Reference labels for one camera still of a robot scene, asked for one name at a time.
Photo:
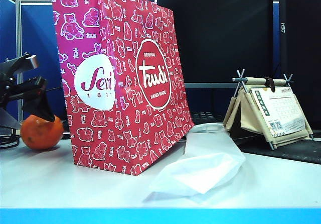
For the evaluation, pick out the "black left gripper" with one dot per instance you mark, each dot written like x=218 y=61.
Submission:
x=22 y=89

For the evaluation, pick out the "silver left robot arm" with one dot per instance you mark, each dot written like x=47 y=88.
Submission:
x=8 y=119

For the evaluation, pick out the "red Trudi paper bag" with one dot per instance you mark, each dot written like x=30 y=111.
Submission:
x=125 y=108

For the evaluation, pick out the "large black monitor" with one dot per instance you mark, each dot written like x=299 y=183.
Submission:
x=225 y=33

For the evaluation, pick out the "beige desk calendar stand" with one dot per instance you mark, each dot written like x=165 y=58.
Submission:
x=263 y=113

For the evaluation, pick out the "blue office partition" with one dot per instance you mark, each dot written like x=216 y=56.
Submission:
x=37 y=33
x=276 y=33

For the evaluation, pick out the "black HSD monitor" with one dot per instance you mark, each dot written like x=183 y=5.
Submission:
x=301 y=58

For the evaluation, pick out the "black computer keyboard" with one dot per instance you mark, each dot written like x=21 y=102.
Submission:
x=208 y=117

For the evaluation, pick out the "glossy orange fruit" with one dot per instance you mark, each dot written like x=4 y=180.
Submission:
x=41 y=136

